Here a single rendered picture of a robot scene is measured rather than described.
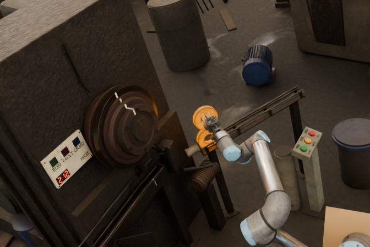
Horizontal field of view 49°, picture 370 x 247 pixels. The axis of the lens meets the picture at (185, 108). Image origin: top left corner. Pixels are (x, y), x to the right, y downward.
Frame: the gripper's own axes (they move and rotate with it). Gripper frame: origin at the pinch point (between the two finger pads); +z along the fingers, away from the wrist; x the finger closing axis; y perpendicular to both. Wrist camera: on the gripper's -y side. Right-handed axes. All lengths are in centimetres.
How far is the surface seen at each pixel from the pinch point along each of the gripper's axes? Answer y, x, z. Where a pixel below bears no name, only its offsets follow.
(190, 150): -24.3, 14.4, -1.5
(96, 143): 28, 64, -10
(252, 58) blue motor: -98, -103, 124
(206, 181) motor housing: -40.4, 13.5, -17.5
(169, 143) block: -14.0, 25.8, 2.8
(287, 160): -37, -38, -32
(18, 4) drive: 53, 76, 110
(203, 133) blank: -17.0, 2.9, 1.0
